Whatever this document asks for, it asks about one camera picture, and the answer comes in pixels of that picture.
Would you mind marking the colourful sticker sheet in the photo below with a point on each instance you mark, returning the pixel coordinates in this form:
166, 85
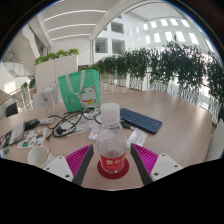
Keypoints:
31, 138

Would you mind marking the white cabinet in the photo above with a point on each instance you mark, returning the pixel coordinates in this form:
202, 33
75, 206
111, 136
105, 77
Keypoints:
46, 75

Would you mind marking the ceiling light strips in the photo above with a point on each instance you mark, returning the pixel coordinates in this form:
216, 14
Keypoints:
73, 26

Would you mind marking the potted plant in planter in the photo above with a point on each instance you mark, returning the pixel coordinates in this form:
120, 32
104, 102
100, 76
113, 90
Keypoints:
32, 85

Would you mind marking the green plants atop cabinet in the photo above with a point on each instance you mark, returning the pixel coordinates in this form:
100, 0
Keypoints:
55, 55

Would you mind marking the green cat-print tote bag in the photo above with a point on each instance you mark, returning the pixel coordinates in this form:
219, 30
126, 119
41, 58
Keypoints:
71, 91

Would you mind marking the white paper packet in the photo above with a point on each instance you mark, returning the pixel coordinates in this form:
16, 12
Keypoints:
137, 137

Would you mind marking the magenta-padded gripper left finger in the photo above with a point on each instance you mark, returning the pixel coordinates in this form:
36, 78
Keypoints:
58, 166

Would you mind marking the black chair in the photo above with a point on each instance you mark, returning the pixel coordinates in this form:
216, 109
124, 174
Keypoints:
11, 110

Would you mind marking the dark blue keyboard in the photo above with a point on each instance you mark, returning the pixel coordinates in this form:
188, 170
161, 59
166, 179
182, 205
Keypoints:
141, 121

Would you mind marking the tall clear plastic bottle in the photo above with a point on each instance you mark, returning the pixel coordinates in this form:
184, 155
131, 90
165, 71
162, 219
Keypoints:
49, 100

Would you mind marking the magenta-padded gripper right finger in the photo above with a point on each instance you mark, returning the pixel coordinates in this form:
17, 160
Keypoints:
165, 165

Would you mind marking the clear red-labelled water bottle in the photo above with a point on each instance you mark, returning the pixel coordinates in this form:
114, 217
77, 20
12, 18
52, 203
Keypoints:
111, 146

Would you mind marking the small white adapter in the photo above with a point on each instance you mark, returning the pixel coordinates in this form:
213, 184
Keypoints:
46, 120

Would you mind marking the row of green hedge plants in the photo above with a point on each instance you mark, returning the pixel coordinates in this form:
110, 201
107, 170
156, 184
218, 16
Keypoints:
166, 66

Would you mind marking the black power adapter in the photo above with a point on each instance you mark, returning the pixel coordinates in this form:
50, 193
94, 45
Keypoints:
31, 124

